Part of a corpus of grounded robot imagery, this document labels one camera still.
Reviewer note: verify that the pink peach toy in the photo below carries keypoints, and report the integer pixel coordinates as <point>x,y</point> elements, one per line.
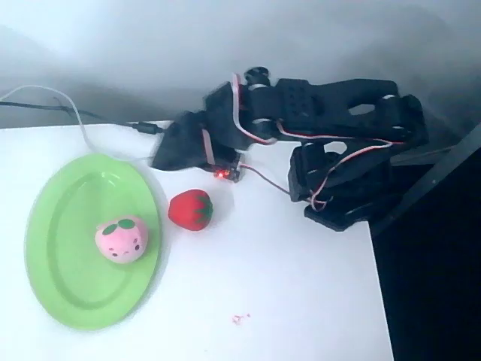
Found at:
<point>120,242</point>

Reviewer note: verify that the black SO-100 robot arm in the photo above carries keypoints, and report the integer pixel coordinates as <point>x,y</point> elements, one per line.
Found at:
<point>338,101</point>

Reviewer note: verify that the green oval plastic plate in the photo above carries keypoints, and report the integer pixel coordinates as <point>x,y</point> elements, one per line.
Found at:
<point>75,263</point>

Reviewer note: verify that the small controller circuit board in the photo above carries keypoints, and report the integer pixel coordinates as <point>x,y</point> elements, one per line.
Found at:
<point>225,173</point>

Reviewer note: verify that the red strawberry toy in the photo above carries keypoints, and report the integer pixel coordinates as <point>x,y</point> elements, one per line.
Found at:
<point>188,210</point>

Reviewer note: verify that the black diagonal bar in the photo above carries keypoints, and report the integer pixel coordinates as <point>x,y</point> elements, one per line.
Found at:
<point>424,180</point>

